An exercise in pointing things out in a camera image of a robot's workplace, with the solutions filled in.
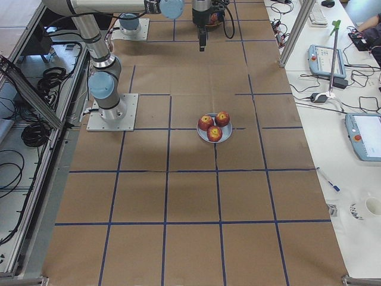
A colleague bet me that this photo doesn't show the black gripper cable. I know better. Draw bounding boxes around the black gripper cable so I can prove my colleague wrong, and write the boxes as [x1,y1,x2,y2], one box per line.
[222,4,235,39]

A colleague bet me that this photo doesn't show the wicker basket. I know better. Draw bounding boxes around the wicker basket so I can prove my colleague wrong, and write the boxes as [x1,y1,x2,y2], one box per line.
[206,18,224,30]

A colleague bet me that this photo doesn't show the green tipped metal rod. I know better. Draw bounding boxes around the green tipped metal rod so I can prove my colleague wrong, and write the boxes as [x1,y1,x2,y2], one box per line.
[327,20,341,98]

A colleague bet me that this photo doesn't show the red apple plate left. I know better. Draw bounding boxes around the red apple plate left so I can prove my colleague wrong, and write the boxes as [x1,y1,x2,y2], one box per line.
[198,114,214,132]

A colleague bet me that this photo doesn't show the black gripper holding apple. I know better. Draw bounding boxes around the black gripper holding apple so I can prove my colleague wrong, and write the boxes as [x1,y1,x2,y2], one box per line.
[211,0,229,20]

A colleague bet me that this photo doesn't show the blue white pen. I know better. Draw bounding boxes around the blue white pen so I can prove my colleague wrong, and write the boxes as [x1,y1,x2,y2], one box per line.
[316,167,341,192]

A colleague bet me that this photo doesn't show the small metal clip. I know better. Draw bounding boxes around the small metal clip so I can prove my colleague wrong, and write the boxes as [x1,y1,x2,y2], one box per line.
[326,204,338,217]

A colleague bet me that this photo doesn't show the black computer mouse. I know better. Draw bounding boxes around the black computer mouse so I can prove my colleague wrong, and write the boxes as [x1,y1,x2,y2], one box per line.
[321,0,335,8]

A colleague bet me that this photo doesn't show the red apple carried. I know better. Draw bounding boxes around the red apple carried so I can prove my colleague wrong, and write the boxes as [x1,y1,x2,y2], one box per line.
[208,13,219,26]

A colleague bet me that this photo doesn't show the teach pendant upper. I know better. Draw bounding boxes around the teach pendant upper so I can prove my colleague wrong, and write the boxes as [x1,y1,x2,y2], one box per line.
[308,45,346,79]

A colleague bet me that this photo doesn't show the red apple plate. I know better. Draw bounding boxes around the red apple plate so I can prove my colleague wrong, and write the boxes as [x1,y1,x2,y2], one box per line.
[198,114,214,132]
[207,126,223,142]
[214,111,230,128]

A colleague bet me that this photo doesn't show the white mug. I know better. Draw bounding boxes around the white mug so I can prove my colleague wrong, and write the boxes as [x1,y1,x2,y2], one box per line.
[365,197,381,216]

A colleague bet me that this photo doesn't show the coiled black cables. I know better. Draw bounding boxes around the coiled black cables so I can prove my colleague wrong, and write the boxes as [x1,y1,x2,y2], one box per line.
[20,66,75,148]

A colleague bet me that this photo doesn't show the red apple plate front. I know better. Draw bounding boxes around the red apple plate front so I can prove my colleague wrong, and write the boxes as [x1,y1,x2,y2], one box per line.
[207,126,223,142]

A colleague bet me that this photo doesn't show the teach pendant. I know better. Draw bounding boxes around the teach pendant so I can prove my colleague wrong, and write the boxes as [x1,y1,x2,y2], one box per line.
[308,45,346,79]
[345,113,380,161]

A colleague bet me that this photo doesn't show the light blue plate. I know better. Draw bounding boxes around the light blue plate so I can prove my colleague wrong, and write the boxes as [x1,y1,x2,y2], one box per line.
[196,111,233,143]

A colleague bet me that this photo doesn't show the red apple plate right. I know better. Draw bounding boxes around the red apple plate right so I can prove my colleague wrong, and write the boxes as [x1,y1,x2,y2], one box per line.
[214,111,230,128]

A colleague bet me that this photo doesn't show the teach pendant lower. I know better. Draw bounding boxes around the teach pendant lower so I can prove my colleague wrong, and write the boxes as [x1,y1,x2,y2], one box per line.
[345,113,380,161]

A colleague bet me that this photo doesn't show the black power adapter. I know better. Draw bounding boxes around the black power adapter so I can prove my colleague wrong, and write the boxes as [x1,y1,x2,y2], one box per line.
[332,77,348,89]

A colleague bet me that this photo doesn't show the aluminium frame post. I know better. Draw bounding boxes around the aluminium frame post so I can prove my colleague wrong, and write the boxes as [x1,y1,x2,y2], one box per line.
[278,0,314,68]

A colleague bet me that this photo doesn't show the black gripper idle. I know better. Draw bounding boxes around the black gripper idle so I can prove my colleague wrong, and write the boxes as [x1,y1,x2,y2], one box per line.
[192,0,212,52]

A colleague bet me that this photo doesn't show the person forearm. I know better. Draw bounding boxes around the person forearm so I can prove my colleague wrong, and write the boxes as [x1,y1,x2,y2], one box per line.
[357,15,380,32]

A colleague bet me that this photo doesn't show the white keyboard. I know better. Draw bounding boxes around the white keyboard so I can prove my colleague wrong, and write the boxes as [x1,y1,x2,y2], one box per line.
[309,6,328,27]

